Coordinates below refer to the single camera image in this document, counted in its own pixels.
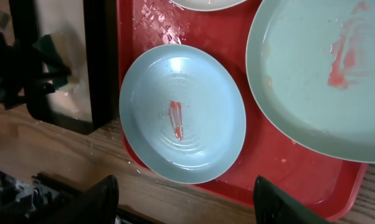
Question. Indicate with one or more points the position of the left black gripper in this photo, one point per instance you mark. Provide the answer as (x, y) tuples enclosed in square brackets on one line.
[(7, 71)]

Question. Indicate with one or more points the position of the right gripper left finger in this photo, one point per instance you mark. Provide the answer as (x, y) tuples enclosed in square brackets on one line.
[(97, 205)]

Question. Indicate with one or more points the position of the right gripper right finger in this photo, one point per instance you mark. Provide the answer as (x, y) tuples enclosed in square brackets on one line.
[(273, 206)]

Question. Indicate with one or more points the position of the light blue round plate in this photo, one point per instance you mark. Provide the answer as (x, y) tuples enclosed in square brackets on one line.
[(182, 114)]

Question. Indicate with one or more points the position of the red plastic serving tray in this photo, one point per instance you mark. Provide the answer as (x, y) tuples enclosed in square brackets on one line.
[(325, 185)]

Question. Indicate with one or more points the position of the black water basin tray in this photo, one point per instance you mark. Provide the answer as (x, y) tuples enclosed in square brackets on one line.
[(68, 61)]

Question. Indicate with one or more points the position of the pale green round plate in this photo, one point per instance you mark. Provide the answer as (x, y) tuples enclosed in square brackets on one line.
[(311, 69)]

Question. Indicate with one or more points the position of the white round plate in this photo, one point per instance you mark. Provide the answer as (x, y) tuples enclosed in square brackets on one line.
[(207, 5)]

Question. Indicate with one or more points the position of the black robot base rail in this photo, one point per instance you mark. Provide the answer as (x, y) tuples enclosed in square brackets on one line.
[(24, 203)]

